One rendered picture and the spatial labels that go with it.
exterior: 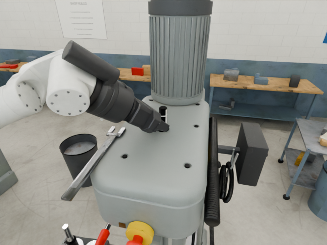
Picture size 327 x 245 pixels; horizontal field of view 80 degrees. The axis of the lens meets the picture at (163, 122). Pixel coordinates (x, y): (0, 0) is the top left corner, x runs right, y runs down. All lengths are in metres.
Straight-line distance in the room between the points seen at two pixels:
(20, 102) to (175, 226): 0.37
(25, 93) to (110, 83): 0.15
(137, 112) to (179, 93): 0.27
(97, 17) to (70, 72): 4.98
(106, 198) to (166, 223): 0.13
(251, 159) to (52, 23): 5.68
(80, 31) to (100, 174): 5.27
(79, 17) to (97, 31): 0.49
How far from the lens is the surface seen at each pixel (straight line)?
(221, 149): 0.94
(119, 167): 0.44
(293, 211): 3.13
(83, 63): 0.36
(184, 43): 0.63
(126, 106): 0.41
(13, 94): 0.42
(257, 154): 0.85
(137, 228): 0.46
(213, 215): 0.47
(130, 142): 0.51
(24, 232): 2.98
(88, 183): 3.04
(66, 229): 1.12
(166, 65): 0.65
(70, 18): 5.70
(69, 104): 0.36
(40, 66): 0.44
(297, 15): 4.92
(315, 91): 4.50
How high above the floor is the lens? 2.19
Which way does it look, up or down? 30 degrees down
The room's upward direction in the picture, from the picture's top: straight up
